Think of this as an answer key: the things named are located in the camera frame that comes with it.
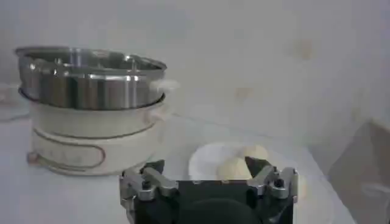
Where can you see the white round plate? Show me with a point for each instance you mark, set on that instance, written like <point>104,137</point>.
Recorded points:
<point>204,161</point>

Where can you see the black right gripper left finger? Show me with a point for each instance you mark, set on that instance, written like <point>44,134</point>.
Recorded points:
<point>157,182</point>

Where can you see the white electric cooker base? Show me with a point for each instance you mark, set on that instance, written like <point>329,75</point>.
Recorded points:
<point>91,137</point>

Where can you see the steel steamer basket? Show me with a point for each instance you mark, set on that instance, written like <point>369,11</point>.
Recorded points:
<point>88,88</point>

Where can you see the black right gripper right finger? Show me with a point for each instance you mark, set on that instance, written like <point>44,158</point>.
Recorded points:
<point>265,179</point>

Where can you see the white steamed bun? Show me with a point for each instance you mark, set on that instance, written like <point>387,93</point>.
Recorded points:
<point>256,151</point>
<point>233,169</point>

